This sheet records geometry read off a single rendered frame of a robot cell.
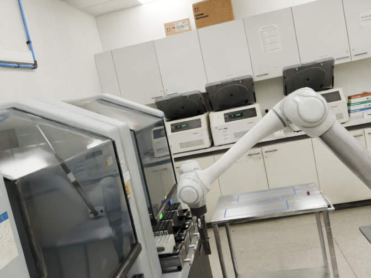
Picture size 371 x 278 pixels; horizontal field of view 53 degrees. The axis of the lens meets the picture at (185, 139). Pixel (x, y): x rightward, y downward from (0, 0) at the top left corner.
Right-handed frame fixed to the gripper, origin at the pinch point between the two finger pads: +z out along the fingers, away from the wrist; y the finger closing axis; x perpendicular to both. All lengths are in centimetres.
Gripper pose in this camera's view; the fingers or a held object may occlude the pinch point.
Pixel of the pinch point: (206, 246)
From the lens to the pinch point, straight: 178.1
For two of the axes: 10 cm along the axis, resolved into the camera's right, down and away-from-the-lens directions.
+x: 9.7, -1.9, -1.7
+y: -1.4, 1.5, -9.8
